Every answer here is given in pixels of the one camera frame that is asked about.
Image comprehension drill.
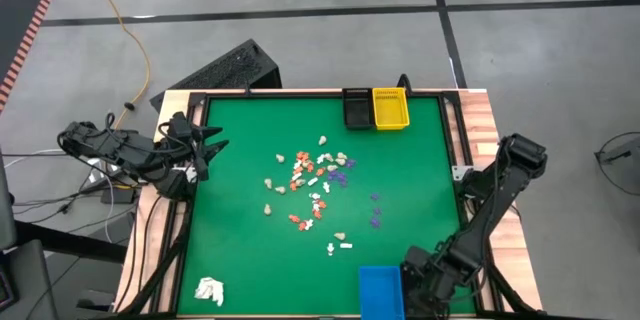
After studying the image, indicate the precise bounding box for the green table mat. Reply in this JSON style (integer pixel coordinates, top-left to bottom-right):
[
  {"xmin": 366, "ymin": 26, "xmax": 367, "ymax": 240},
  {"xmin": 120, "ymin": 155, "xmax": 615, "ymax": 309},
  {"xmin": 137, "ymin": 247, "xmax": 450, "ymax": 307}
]
[{"xmin": 177, "ymin": 95, "xmax": 476, "ymax": 317}]

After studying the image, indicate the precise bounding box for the black orange striped floor mat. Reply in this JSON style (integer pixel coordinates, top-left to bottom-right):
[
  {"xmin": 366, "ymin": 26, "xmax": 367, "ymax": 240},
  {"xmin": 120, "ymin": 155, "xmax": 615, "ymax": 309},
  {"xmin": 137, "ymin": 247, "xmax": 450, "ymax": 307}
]
[{"xmin": 0, "ymin": 0, "xmax": 53, "ymax": 111}]

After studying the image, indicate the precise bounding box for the yellow floor cable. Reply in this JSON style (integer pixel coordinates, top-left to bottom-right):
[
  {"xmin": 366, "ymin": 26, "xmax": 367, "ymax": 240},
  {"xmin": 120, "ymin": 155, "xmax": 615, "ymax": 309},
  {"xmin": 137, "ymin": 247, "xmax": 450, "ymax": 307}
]
[{"xmin": 78, "ymin": 0, "xmax": 152, "ymax": 131}]

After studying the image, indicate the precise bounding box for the black floor beam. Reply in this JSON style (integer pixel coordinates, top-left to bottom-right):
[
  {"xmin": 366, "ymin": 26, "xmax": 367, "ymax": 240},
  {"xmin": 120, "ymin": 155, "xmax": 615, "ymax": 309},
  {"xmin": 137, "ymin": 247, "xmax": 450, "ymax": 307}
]
[{"xmin": 14, "ymin": 219, "xmax": 129, "ymax": 264}]

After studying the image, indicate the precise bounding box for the grey monitor panel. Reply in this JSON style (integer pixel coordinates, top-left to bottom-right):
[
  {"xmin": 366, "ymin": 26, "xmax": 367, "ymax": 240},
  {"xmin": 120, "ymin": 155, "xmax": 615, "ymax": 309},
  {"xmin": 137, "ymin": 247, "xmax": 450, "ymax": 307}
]
[{"xmin": 0, "ymin": 149, "xmax": 19, "ymax": 251}]

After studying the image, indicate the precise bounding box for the silver metal bracket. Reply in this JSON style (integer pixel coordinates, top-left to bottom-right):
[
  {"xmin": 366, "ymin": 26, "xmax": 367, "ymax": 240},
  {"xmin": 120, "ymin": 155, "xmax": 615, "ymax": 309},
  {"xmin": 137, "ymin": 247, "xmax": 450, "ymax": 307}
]
[{"xmin": 451, "ymin": 164, "xmax": 475, "ymax": 183}]

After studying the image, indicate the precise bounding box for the black plastic basket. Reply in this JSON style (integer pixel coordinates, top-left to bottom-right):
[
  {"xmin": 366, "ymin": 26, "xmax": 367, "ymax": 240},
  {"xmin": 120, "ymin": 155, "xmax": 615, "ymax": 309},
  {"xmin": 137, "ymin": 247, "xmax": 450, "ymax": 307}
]
[{"xmin": 342, "ymin": 87, "xmax": 374, "ymax": 131}]

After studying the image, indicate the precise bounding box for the yellow plastic basket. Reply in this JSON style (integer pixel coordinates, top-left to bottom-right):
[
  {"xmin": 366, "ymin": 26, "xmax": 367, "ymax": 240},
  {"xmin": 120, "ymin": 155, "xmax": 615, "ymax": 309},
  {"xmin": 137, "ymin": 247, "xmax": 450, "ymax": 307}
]
[{"xmin": 372, "ymin": 87, "xmax": 411, "ymax": 132}]

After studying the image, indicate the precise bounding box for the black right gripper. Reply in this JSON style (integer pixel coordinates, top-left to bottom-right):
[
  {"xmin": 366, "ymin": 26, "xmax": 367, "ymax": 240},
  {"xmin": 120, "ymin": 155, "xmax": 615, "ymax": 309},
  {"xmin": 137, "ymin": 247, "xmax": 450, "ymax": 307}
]
[{"xmin": 401, "ymin": 244, "xmax": 467, "ymax": 319}]

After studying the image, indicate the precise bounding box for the blue plastic basket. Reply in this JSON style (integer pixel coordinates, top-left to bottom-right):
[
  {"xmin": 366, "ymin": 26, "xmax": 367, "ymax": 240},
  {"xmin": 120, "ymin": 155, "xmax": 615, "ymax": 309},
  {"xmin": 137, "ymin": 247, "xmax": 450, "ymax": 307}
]
[{"xmin": 358, "ymin": 265, "xmax": 406, "ymax": 320}]

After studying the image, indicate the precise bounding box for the crumpled white paper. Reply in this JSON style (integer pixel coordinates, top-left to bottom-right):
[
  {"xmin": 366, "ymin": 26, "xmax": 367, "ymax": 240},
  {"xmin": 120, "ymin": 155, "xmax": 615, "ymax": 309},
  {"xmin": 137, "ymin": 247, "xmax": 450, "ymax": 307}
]
[{"xmin": 193, "ymin": 276, "xmax": 225, "ymax": 308}]

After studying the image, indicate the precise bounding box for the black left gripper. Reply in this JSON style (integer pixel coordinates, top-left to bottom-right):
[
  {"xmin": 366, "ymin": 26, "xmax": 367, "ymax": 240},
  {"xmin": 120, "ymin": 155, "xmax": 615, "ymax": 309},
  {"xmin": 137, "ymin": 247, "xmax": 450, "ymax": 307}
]
[{"xmin": 166, "ymin": 111, "xmax": 231, "ymax": 182}]

